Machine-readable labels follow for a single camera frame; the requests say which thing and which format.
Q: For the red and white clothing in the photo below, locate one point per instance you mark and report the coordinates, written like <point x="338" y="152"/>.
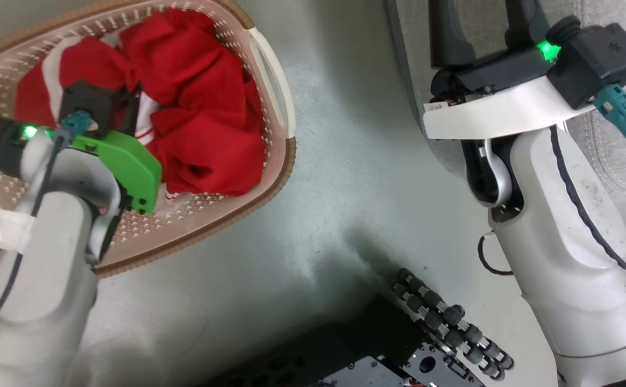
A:
<point x="200" y="107"/>

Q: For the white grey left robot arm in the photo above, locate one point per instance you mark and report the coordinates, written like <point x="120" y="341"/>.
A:
<point x="38" y="279"/>

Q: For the cream perforated laundry basket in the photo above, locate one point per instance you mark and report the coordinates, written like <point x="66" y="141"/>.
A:
<point x="211" y="210"/>

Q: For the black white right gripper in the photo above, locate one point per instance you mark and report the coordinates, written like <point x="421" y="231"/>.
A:
<point x="496" y="110"/>

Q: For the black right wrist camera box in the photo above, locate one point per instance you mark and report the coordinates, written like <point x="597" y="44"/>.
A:
<point x="598" y="59"/>

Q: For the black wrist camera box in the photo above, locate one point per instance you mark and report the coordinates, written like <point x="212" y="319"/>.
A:
<point x="95" y="99"/>
<point x="598" y="59"/>

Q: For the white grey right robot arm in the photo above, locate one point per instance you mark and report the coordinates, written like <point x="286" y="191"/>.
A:
<point x="560" y="242"/>

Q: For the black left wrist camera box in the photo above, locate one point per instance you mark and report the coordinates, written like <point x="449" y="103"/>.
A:
<point x="95" y="99"/>

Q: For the grey fabric sofa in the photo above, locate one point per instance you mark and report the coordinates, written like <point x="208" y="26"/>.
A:
<point x="609" y="161"/>

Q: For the black robot base chassis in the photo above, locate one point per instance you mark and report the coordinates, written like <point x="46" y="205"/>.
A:
<point x="356" y="349"/>

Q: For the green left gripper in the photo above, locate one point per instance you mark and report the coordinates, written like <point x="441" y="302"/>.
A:
<point x="130" y="161"/>

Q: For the black roller omni wheel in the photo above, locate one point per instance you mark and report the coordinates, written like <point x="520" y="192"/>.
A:
<point x="453" y="322"/>

